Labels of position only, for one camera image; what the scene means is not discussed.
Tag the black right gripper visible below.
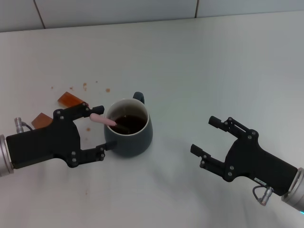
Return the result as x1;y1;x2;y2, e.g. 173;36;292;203
190;115;299;198

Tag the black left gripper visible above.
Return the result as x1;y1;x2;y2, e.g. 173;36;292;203
6;103;117;170

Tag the pink handled metal spoon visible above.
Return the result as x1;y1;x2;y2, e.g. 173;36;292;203
89;113;130;134

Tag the grey ceramic cup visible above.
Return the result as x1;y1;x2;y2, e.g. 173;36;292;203
103;91;154;158

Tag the flat orange wooden block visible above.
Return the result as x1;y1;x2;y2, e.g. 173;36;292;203
57;92;90;110

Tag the notched brown wooden block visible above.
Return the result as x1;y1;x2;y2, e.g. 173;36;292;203
31;113;54;130

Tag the right gripper metal cable connector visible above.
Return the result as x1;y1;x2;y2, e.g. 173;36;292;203
252;185;274;206

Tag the gripper metal cable connector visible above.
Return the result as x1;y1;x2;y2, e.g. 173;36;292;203
252;185;274;206
14;117;34;131

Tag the left gripper metal cable connector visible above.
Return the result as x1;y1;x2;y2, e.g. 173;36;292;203
14;117;34;131

